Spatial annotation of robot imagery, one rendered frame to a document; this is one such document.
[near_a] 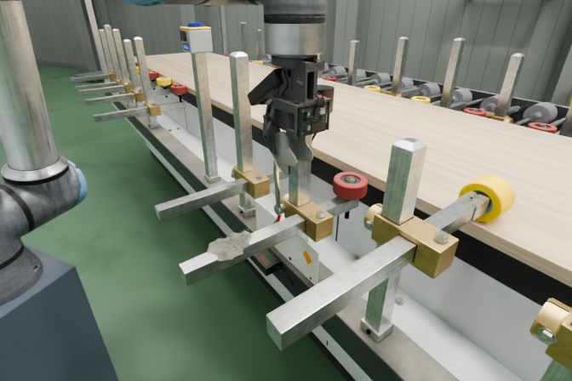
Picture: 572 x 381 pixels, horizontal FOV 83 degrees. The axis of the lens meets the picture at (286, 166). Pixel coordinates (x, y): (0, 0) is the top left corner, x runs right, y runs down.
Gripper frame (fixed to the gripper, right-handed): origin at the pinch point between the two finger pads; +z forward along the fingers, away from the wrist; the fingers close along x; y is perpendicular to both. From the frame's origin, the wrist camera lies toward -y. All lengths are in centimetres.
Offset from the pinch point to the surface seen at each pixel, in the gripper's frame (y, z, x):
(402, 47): -60, -9, 115
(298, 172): -4.0, 4.7, 6.1
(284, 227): -0.6, 14.4, 0.1
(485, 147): 7, 10, 68
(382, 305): 21.0, 21.1, 6.1
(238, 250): 0.6, 13.9, -11.3
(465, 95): -42, 18, 155
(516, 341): 37, 31, 28
